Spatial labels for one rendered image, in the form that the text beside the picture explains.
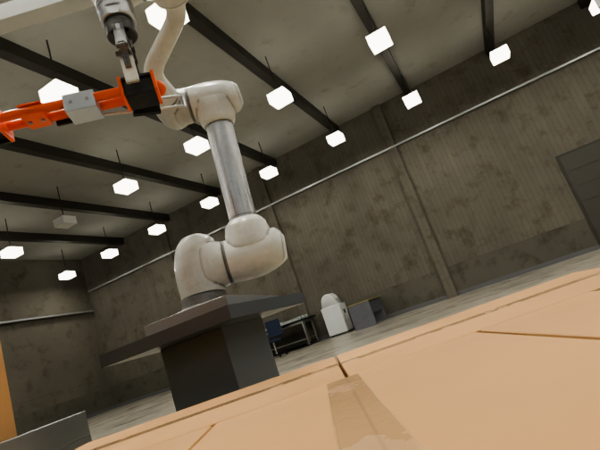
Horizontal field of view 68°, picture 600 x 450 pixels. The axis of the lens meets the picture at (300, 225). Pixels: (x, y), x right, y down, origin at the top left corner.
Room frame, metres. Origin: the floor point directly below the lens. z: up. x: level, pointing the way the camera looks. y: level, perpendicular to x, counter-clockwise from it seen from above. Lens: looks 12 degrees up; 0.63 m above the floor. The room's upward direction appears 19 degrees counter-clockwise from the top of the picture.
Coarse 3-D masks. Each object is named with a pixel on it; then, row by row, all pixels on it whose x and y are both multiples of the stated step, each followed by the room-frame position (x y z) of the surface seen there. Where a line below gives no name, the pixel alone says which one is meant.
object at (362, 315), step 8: (376, 296) 13.97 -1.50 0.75; (352, 304) 13.33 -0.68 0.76; (360, 304) 13.27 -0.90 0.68; (368, 304) 13.19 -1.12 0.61; (376, 304) 13.94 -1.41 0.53; (352, 312) 13.39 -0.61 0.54; (360, 312) 13.30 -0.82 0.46; (368, 312) 13.22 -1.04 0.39; (376, 312) 14.52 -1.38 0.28; (384, 312) 14.43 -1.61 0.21; (352, 320) 13.41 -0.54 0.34; (360, 320) 13.33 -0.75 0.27; (368, 320) 13.24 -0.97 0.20; (376, 320) 14.55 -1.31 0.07; (360, 328) 13.36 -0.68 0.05
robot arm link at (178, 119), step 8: (184, 88) 1.47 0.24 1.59; (184, 96) 1.45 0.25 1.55; (176, 104) 1.44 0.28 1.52; (168, 112) 1.45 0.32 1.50; (176, 112) 1.46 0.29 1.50; (184, 112) 1.47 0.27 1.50; (192, 112) 1.48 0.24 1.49; (160, 120) 1.51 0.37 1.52; (168, 120) 1.49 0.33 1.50; (176, 120) 1.50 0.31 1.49; (184, 120) 1.50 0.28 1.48; (192, 120) 1.51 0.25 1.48; (176, 128) 1.55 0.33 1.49
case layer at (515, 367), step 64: (448, 320) 0.98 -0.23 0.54; (512, 320) 0.66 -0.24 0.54; (576, 320) 0.50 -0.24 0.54; (256, 384) 1.03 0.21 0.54; (320, 384) 0.68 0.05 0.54; (384, 384) 0.51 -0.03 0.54; (448, 384) 0.41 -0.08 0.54; (512, 384) 0.34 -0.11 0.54; (576, 384) 0.30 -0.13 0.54; (128, 448) 0.71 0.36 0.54; (192, 448) 0.52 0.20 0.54; (256, 448) 0.42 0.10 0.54; (320, 448) 0.35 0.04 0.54; (384, 448) 0.30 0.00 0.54; (448, 448) 0.26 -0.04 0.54; (512, 448) 0.24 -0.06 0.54; (576, 448) 0.21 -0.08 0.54
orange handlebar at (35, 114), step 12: (96, 96) 0.90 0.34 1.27; (108, 96) 0.91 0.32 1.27; (24, 108) 0.87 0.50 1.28; (36, 108) 0.87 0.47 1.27; (48, 108) 0.88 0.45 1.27; (60, 108) 0.89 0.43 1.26; (108, 108) 0.95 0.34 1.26; (0, 120) 0.86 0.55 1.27; (12, 120) 0.87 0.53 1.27; (24, 120) 0.88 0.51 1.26; (36, 120) 0.89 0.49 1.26; (48, 120) 0.91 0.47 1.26
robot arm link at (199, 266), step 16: (192, 240) 1.46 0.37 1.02; (208, 240) 1.49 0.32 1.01; (176, 256) 1.47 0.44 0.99; (192, 256) 1.44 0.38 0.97; (208, 256) 1.45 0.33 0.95; (176, 272) 1.47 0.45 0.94; (192, 272) 1.44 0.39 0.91; (208, 272) 1.45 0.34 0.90; (224, 272) 1.46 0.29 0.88; (192, 288) 1.44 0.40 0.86; (208, 288) 1.45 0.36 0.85; (224, 288) 1.51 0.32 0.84
